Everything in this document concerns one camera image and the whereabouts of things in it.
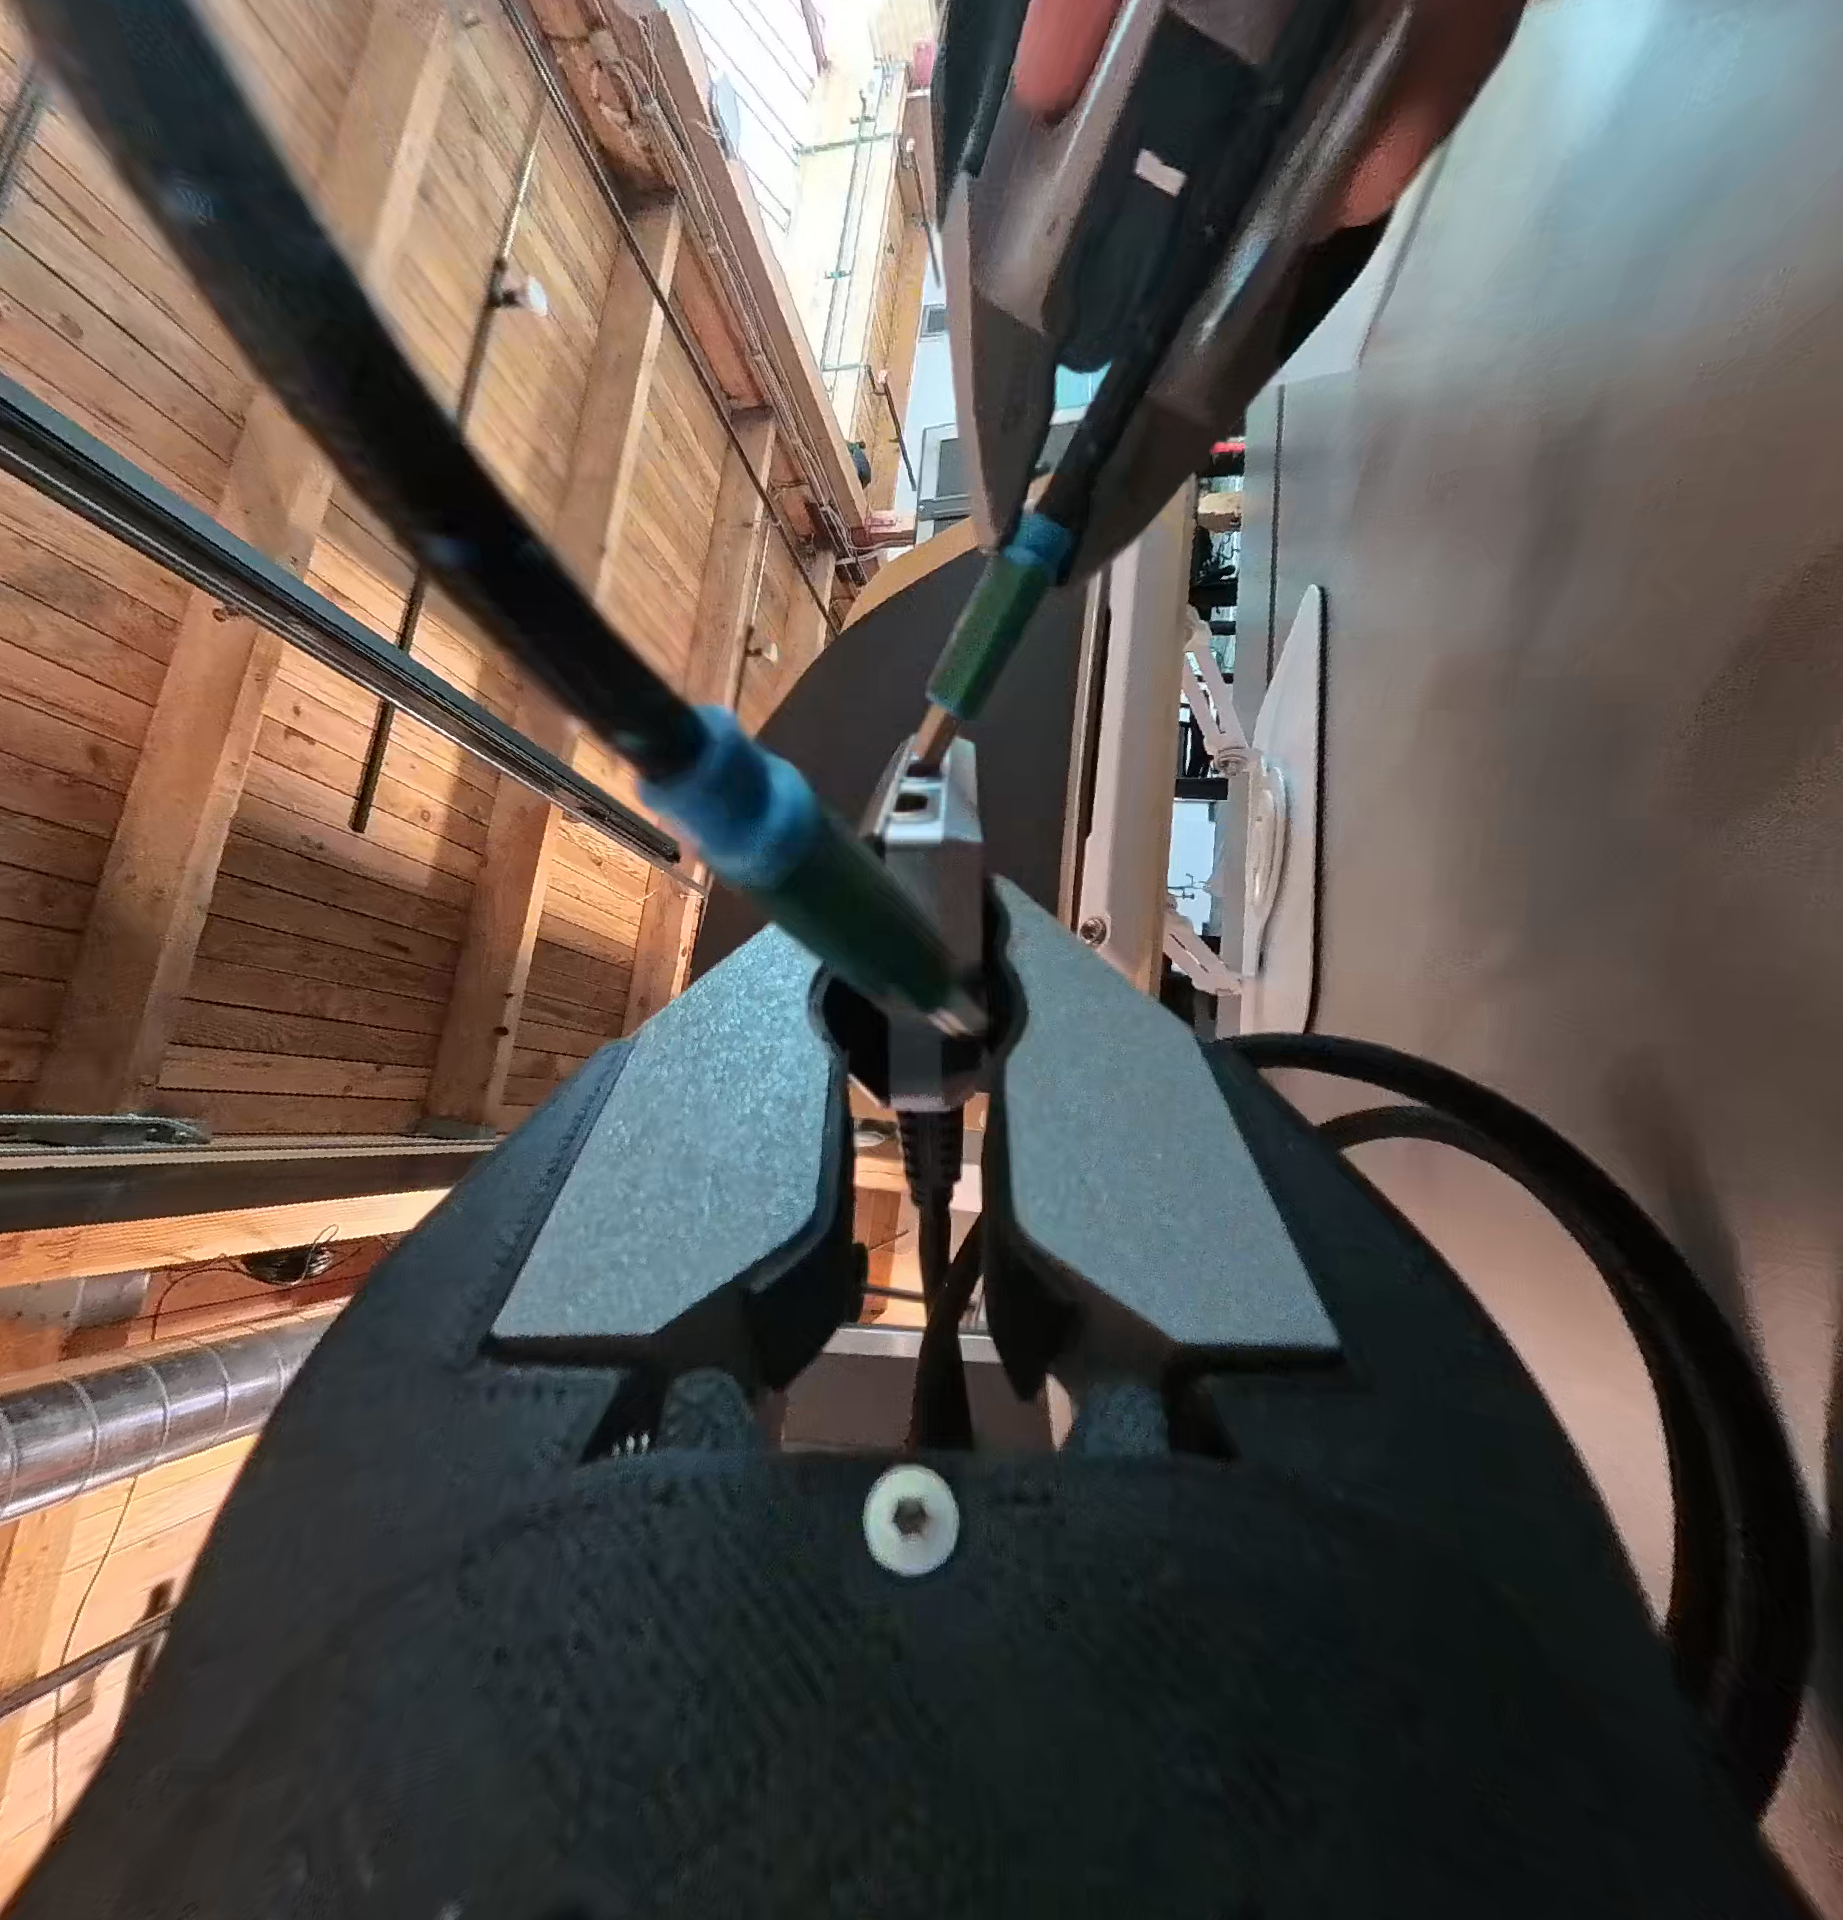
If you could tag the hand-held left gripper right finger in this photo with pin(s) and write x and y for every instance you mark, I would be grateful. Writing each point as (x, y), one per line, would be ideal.
(1146, 1184)

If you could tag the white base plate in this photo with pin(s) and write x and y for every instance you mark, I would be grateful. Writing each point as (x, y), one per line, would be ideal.
(1290, 779)

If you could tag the silver ventilation duct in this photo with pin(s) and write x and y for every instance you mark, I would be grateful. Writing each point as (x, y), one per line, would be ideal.
(111, 1425)

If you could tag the person's right hand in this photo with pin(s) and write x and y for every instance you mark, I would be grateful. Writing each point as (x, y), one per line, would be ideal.
(1066, 59)

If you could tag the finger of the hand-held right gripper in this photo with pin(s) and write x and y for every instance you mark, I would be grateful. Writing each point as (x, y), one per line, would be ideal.
(1221, 344)
(1028, 301)

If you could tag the black ceiling rail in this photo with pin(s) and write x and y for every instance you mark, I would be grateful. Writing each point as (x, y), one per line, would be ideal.
(261, 585)

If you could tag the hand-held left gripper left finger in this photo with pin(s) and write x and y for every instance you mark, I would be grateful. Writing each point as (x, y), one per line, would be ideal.
(667, 1184)

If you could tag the black board wooden rim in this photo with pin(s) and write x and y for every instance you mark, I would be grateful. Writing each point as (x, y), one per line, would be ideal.
(831, 705)

